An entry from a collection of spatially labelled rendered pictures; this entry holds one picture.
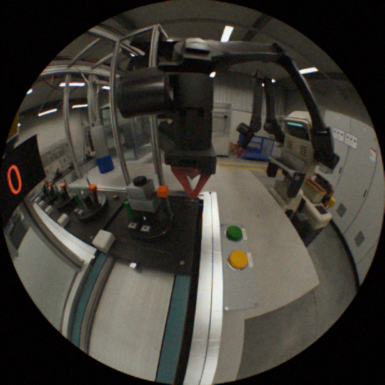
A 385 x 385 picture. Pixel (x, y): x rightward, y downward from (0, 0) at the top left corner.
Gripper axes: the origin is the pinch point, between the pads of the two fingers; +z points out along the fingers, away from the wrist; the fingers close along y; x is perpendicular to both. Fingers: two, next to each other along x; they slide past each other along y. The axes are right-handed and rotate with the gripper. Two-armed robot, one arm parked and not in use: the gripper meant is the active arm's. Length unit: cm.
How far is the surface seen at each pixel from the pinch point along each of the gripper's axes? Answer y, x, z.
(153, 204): 2.0, -7.9, 1.7
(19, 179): 17.9, -20.3, -13.1
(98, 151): -54, -88, -1
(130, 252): 10.1, -12.6, 9.5
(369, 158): -43, 287, -59
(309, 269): 12.9, 42.5, 20.5
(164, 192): 0.9, -5.4, -0.7
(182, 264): 10.3, -0.9, 9.5
